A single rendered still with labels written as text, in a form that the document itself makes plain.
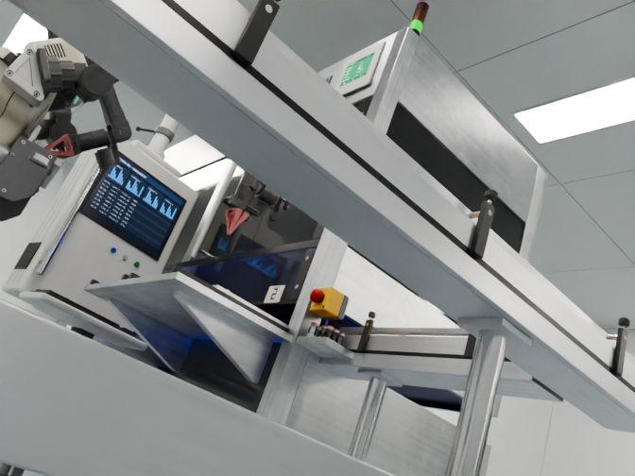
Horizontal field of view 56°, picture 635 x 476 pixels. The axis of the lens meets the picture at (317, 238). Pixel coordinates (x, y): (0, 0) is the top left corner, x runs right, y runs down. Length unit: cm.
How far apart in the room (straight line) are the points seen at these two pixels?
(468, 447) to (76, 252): 183
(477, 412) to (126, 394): 58
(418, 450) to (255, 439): 144
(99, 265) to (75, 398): 194
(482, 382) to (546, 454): 553
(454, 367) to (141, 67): 100
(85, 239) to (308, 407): 119
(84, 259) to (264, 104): 187
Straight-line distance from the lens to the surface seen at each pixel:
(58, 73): 162
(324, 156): 73
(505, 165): 260
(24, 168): 166
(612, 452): 628
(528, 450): 664
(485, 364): 102
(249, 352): 174
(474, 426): 100
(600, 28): 339
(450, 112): 237
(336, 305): 169
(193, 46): 67
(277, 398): 169
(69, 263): 247
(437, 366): 146
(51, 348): 59
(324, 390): 179
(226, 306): 160
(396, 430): 201
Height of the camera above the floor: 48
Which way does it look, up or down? 23 degrees up
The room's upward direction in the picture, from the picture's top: 20 degrees clockwise
